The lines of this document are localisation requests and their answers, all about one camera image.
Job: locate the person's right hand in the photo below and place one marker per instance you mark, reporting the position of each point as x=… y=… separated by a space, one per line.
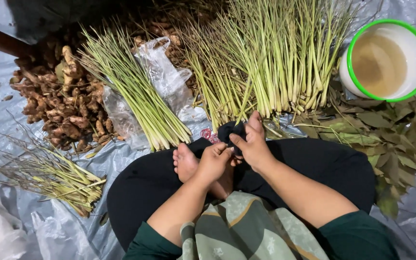
x=254 y=147

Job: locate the person's left hand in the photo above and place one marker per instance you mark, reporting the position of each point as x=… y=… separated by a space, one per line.
x=211 y=162

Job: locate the black cloth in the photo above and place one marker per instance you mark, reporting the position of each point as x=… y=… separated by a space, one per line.
x=232 y=134

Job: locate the pile of red rubber bands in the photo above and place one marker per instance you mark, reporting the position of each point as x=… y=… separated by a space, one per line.
x=209 y=135

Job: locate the large heap of lemongrass stalks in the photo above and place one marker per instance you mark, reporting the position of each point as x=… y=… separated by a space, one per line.
x=265 y=61

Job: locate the clear plastic bag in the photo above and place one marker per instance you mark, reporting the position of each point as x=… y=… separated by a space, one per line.
x=164 y=83

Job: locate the tied lemongrass bundle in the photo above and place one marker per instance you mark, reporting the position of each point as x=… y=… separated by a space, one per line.
x=135 y=90

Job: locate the heap of bay leaves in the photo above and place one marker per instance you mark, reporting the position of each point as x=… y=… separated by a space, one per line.
x=381 y=137

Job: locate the white bucket with green rim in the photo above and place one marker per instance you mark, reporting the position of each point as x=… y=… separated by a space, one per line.
x=385 y=61

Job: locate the heap of lemongrass trimmings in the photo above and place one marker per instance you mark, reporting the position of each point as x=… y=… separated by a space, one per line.
x=52 y=177

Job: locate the heap of ginger roots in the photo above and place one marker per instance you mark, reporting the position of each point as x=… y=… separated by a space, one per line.
x=63 y=97

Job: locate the grey plastic tarp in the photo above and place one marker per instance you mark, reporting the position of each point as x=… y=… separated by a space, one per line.
x=20 y=119

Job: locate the brown wooden pole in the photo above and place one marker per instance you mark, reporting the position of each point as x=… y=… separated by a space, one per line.
x=2 y=40

